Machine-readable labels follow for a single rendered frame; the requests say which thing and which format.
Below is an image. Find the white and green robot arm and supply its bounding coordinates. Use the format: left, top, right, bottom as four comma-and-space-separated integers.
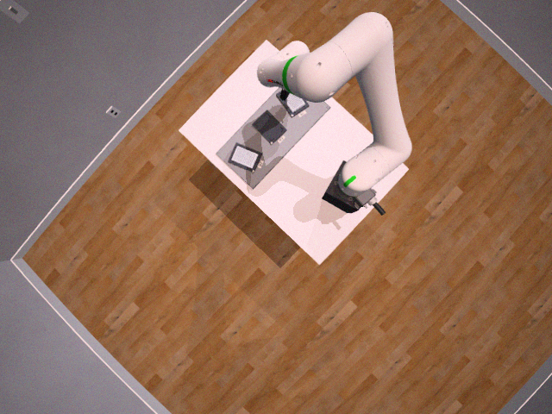
257, 12, 412, 216

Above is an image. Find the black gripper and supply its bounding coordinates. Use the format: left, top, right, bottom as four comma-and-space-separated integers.
280, 89, 290, 104

